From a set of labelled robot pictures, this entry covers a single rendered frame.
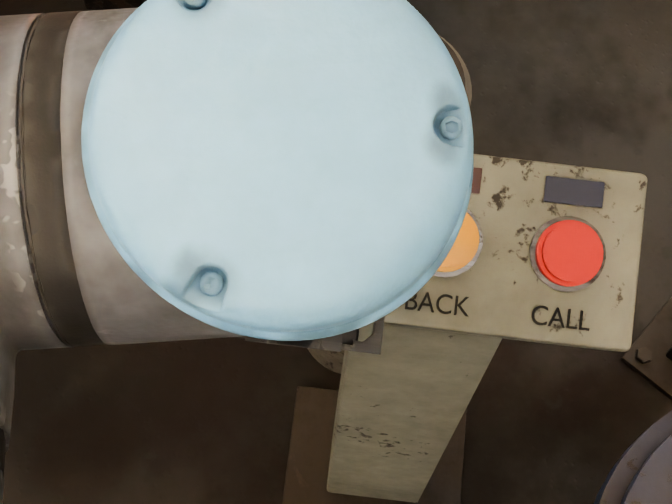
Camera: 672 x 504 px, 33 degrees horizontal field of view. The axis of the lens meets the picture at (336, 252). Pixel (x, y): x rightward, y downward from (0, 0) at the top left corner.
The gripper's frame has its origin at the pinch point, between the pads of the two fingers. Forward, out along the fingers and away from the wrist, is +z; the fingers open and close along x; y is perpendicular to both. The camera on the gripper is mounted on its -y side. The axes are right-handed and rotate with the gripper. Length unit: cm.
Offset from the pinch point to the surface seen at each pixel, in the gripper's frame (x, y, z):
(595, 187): 16.1, -4.1, 6.5
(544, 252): 13.3, 0.2, 5.6
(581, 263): 15.6, 0.6, 5.6
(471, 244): 8.9, 0.3, 5.6
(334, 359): 1, 9, 62
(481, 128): 16, -21, 78
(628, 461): 23.7, 13.3, 21.5
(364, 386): 4.0, 10.2, 24.4
